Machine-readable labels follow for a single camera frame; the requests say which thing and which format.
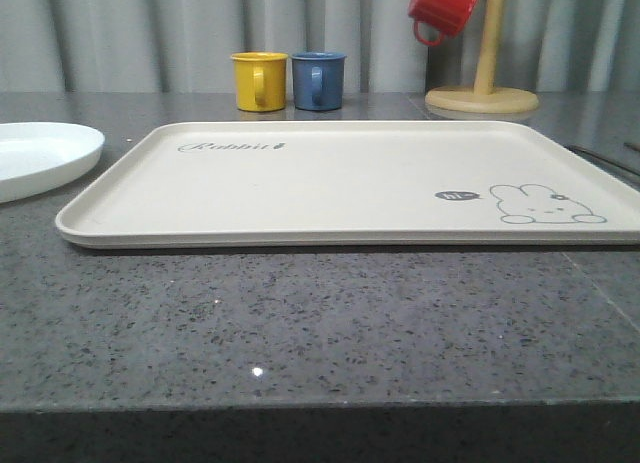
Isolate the white round plate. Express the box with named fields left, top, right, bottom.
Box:
left=1, top=122, right=105, bottom=203

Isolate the beige rabbit serving tray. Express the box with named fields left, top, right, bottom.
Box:
left=56, top=121, right=639, bottom=248

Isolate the blue enamel mug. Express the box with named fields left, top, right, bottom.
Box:
left=291, top=52, right=346, bottom=111

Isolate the yellow enamel mug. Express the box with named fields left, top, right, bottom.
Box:
left=231, top=52, right=288, bottom=112

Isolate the wooden mug tree stand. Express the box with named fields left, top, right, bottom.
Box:
left=425, top=0, right=539, bottom=114

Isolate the red enamel mug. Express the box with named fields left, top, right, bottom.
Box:
left=408, top=0, right=478, bottom=46

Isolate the grey pleated curtain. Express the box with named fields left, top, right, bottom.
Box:
left=1, top=0, right=639, bottom=93

